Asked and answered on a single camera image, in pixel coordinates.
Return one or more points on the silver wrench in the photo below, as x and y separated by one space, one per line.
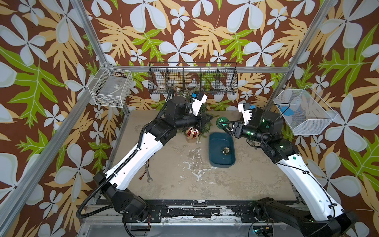
146 172

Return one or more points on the white round item in basket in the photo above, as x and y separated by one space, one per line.
192 87

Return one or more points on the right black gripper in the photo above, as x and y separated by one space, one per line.
239 130

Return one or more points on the red gold striped ornament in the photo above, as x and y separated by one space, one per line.
192 133

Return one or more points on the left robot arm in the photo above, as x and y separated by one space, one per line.
177 113

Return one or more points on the green glitter ball ornament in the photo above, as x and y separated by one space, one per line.
222 122

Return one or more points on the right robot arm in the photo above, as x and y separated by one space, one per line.
325 217

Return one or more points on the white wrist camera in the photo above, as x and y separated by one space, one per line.
198 98
247 111

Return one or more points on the blue object in basket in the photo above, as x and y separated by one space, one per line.
286 110

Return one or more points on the white mesh basket right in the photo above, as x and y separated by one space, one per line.
312 114

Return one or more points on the black wire basket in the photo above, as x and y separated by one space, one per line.
211 77

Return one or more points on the teal plastic tray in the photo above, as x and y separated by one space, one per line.
218 141

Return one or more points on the small green christmas tree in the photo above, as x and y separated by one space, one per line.
188 111

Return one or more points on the white wire basket left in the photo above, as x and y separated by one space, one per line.
110 86

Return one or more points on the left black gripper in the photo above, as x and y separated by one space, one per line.
199 120

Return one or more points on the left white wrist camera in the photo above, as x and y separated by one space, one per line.
198 98

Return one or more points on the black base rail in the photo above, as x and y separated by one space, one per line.
157 210

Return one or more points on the gold ball ornament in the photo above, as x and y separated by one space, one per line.
226 151

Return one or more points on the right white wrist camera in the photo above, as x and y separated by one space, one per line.
247 111

